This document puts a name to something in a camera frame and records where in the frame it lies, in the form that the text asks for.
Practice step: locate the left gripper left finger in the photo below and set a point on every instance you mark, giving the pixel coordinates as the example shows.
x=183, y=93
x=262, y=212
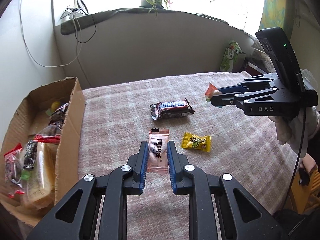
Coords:
x=96, y=206

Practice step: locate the brown egg snack packet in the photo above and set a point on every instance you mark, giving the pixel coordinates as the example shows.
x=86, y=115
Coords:
x=211, y=91

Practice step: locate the wrapped bread cake package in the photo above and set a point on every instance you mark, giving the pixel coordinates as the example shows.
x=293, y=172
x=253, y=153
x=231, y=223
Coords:
x=40, y=185

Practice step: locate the brown Snickers bar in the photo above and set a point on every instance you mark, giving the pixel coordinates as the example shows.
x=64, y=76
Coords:
x=171, y=109

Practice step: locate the brown cardboard box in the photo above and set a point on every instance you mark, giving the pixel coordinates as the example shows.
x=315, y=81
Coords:
x=29, y=118

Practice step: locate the white gloved right hand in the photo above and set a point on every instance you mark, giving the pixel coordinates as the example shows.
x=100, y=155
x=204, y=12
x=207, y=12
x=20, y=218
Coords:
x=290, y=132

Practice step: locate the black camera box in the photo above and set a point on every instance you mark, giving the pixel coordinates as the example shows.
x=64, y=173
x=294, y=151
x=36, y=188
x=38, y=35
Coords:
x=277, y=46

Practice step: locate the pink beige snack sachet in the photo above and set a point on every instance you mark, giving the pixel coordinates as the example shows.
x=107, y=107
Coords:
x=157, y=160

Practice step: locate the black patterned snack packet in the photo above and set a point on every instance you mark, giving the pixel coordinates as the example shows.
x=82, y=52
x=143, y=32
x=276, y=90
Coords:
x=29, y=156

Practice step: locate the green candy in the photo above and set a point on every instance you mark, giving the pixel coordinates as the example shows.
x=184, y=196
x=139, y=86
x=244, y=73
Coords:
x=25, y=175

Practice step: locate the yellow round candy in box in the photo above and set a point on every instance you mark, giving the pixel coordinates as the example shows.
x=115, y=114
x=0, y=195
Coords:
x=54, y=106

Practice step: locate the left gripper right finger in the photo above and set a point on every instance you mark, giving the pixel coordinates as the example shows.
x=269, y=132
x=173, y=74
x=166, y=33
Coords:
x=219, y=207

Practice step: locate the red sealed dried fruit bag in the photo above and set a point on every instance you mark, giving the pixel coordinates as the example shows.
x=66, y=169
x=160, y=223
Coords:
x=51, y=134

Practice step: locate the green snack bag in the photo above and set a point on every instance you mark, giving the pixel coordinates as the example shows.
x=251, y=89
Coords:
x=233, y=58

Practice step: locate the pink checkered table cloth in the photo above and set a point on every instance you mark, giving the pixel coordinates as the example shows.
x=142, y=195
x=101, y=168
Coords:
x=117, y=119

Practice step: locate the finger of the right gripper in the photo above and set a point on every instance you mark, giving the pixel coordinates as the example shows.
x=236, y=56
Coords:
x=233, y=89
x=221, y=100

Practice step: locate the green landscape wall picture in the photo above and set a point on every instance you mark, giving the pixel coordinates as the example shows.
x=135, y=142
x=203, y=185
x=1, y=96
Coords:
x=278, y=13

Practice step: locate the dark green windowsill mat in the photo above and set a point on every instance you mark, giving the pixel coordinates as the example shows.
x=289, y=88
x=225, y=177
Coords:
x=90, y=20

